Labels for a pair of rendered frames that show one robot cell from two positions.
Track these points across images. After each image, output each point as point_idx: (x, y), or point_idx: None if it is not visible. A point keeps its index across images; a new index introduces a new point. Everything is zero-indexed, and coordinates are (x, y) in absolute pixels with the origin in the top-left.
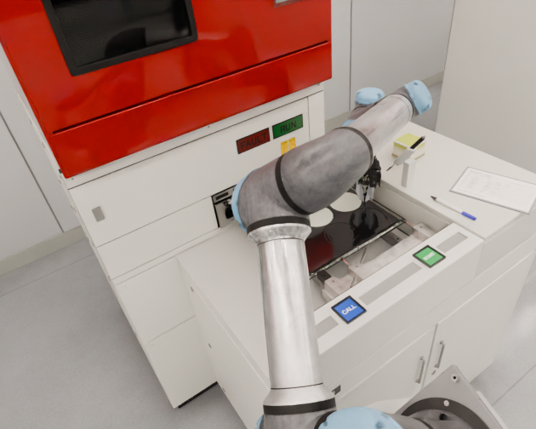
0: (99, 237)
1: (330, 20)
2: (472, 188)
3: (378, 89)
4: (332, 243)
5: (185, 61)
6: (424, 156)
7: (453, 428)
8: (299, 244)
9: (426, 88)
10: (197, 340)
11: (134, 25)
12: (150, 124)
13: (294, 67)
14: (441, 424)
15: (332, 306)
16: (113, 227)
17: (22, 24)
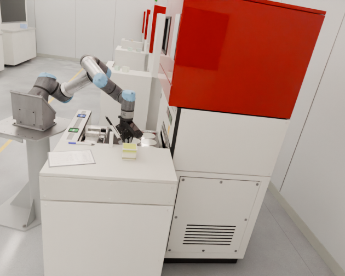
0: (160, 103)
1: (173, 75)
2: (81, 153)
3: (127, 91)
4: (114, 136)
5: (164, 60)
6: (122, 161)
7: (35, 91)
8: (85, 74)
9: (98, 78)
10: None
11: (166, 44)
12: (160, 74)
13: (167, 86)
14: (38, 91)
15: (86, 115)
16: (160, 103)
17: (163, 34)
